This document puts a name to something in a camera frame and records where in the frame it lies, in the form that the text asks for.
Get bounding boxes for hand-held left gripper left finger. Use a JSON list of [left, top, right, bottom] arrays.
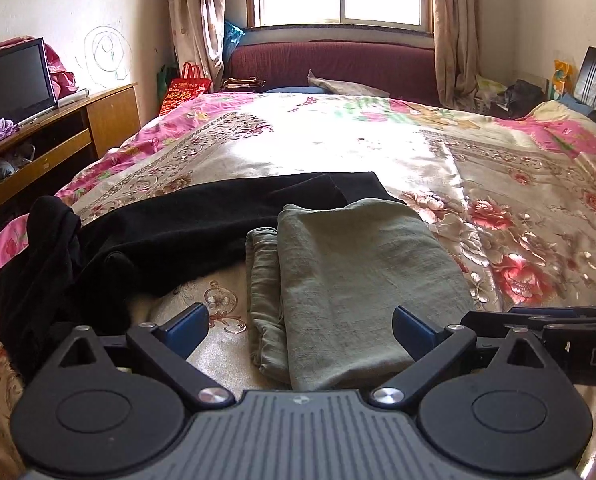
[[52, 302, 236, 408]]

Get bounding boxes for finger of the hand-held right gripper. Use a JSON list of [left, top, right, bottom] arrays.
[[508, 305, 596, 319], [460, 311, 546, 333]]

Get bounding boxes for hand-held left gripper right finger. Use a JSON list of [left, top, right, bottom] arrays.
[[370, 305, 546, 408]]

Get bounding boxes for green pants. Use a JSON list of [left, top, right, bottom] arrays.
[[245, 199, 477, 392]]

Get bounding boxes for black pants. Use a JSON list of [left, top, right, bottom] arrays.
[[0, 171, 407, 386]]

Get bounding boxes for floral satin bedspread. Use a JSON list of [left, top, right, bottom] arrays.
[[0, 91, 596, 480]]

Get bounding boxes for black clothes pile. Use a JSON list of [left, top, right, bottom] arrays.
[[502, 79, 552, 112]]

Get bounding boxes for wooden television cabinet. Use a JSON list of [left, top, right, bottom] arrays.
[[0, 82, 142, 251]]

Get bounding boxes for pale plastic bag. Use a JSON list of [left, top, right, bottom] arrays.
[[472, 74, 510, 114]]

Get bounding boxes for yellow snack bag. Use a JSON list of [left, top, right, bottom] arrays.
[[552, 59, 577, 101]]

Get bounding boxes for red shopping bag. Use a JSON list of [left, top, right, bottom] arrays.
[[159, 62, 213, 117]]

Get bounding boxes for green bag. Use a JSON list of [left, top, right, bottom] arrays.
[[156, 64, 179, 107]]

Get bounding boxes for brown handbag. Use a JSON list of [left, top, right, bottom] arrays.
[[221, 76, 267, 94]]

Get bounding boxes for grey pillow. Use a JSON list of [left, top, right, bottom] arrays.
[[307, 70, 392, 99]]

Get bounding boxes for blue cushion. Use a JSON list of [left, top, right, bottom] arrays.
[[262, 85, 329, 95]]

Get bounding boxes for maroon sofa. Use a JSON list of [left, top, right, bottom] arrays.
[[222, 40, 442, 109]]

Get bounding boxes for black monitor with pink cover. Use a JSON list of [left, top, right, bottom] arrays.
[[0, 35, 79, 99]]

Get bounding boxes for blue plastic bag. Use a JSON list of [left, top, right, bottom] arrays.
[[223, 20, 247, 69]]

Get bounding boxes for beige curtain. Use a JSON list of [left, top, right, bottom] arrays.
[[429, 0, 482, 109], [165, 0, 229, 94]]

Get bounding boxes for black flat-screen television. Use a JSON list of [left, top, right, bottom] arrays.
[[0, 37, 59, 134]]

